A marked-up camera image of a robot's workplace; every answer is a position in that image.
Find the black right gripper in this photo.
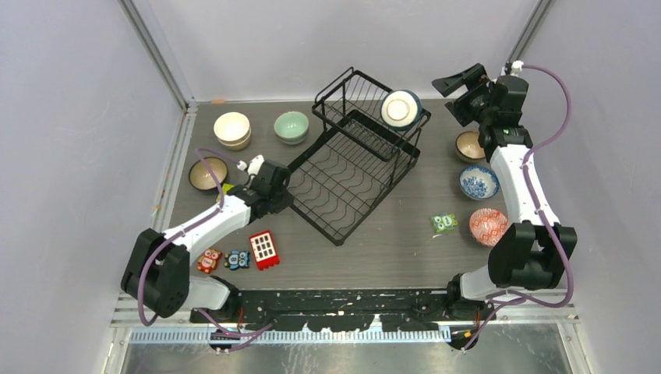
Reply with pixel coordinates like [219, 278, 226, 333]
[431, 63, 495, 127]

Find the teal bowl white base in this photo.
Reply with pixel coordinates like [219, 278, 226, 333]
[380, 90, 422, 132]

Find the black patterned rim bowl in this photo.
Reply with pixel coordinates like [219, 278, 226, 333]
[455, 131, 486, 164]

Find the dark blue glazed bowl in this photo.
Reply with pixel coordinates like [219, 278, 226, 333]
[188, 157, 228, 191]

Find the light green bowl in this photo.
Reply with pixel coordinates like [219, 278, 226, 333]
[274, 111, 309, 140]

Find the beige bowl with flower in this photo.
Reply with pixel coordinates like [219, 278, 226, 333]
[213, 111, 251, 143]

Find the white blue floral bowl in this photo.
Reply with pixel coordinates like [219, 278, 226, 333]
[458, 164, 500, 200]

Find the blue white zigzag bowl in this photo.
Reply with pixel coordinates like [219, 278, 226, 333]
[469, 208, 510, 248]

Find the pale green striped bowl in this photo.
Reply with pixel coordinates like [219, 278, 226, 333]
[279, 136, 307, 146]

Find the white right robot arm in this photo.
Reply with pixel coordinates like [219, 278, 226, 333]
[432, 61, 578, 320]

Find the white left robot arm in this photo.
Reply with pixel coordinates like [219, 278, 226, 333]
[120, 156, 293, 326]

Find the toy truck with green block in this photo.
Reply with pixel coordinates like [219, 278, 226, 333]
[221, 184, 235, 195]

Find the red white toy block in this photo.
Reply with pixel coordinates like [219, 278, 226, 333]
[249, 231, 281, 270]

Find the blue owl puzzle piece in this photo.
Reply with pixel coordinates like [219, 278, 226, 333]
[224, 250, 250, 270]

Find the red owl puzzle piece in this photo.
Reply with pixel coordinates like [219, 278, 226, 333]
[196, 248, 222, 274]

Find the green owl puzzle piece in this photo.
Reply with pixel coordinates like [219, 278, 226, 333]
[430, 213, 458, 235]

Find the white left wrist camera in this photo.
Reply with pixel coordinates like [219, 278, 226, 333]
[246, 154, 265, 177]

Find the black wire dish rack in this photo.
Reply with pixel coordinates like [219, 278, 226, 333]
[288, 67, 431, 245]

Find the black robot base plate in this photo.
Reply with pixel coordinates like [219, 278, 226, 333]
[190, 288, 493, 332]

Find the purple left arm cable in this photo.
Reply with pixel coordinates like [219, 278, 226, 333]
[136, 148, 274, 353]

